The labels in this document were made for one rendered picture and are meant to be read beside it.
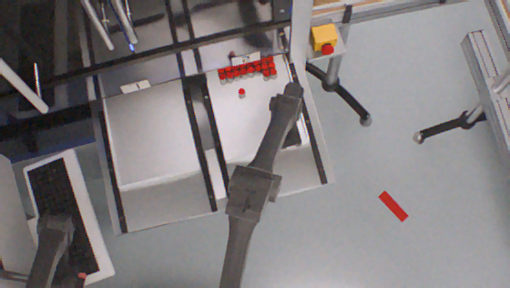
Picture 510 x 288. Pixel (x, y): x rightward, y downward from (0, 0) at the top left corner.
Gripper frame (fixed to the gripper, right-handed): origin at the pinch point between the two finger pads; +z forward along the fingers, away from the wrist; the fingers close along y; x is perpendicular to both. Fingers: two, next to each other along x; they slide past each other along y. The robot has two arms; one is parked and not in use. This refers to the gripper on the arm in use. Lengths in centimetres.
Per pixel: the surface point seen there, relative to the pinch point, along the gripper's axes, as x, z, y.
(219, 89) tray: 16.4, -1.8, 22.5
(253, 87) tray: 5.7, -1.4, 20.4
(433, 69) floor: -85, 82, 55
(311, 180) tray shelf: -4.1, 4.1, -12.2
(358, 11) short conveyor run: -33.4, -9.0, 35.3
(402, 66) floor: -70, 82, 59
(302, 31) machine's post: -10.6, -26.0, 21.2
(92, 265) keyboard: 69, 11, -21
